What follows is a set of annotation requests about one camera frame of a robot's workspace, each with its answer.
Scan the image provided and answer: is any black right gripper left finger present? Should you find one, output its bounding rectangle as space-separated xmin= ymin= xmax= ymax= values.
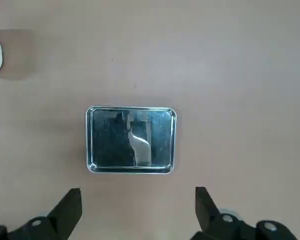
xmin=0 ymin=188 xmax=83 ymax=240

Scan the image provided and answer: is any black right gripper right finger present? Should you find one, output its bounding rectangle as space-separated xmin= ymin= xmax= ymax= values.
xmin=189 ymin=186 xmax=298 ymax=240

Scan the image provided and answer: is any shiny metal tray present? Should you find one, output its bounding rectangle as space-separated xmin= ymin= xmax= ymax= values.
xmin=85 ymin=105 xmax=179 ymax=175

